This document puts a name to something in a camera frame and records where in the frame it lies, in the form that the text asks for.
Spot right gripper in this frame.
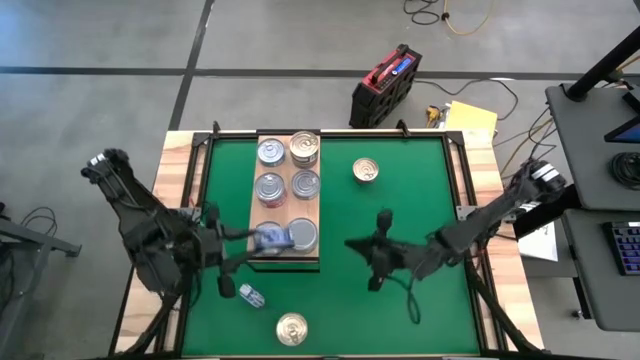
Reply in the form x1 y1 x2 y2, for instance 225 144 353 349
344 209 436 293

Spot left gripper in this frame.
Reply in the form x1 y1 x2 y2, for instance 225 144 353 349
192 203 261 300

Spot green-label silver-lid can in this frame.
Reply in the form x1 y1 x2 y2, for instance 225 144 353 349
290 168 322 200

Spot yellow plug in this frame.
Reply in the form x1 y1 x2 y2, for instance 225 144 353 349
424 103 444 129

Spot yellow envelope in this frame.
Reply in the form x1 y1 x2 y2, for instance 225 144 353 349
444 100 499 139

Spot red and black tool case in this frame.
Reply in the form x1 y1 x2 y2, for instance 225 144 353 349
348 43 424 130

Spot white paper sheet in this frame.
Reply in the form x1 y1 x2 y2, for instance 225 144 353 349
517 221 560 263

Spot grey metal stand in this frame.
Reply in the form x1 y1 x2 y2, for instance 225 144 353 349
0 202 83 360

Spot grey keypad desk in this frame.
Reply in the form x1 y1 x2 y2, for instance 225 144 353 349
562 207 640 332

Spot keypad with coloured keys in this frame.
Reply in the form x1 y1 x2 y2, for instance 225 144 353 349
602 221 640 277

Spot tablet with blue screen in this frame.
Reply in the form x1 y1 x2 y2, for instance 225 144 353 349
603 89 640 145

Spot black pole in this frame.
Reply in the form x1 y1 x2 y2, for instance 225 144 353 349
566 24 640 103

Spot wooden shelf black frame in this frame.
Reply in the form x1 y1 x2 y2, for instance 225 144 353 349
244 127 323 274

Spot thin black floor cable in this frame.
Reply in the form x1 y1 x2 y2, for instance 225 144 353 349
18 206 59 236

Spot black cable bundle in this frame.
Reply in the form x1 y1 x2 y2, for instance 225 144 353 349
492 107 559 171

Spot black tool case cable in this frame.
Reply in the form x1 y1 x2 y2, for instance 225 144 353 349
413 77 520 123

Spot yellow floor cable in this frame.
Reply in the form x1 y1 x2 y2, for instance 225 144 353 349
442 0 496 37

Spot black floor cable loop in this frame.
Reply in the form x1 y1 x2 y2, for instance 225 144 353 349
402 0 451 26

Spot coiled black cable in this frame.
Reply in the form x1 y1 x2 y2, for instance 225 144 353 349
609 151 640 191

